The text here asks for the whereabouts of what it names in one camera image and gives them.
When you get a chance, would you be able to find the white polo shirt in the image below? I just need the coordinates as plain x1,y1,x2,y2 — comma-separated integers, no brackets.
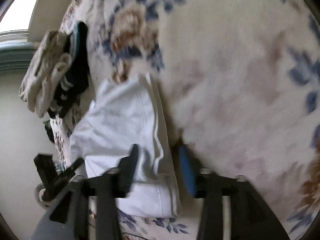
69,74,181,218

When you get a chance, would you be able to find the beige folded garment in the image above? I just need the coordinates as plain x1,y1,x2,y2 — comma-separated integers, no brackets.
18,29,72,118

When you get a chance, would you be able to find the left green curtain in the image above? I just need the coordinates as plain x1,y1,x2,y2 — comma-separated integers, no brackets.
0,41,39,74

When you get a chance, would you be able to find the floral bed blanket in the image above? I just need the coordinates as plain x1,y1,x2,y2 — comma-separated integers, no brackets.
52,0,319,239

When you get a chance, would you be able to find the black white folded garment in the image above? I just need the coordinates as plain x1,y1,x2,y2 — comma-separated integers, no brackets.
48,22,89,119

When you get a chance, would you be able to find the window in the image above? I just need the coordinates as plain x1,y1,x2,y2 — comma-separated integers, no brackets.
1,0,37,42

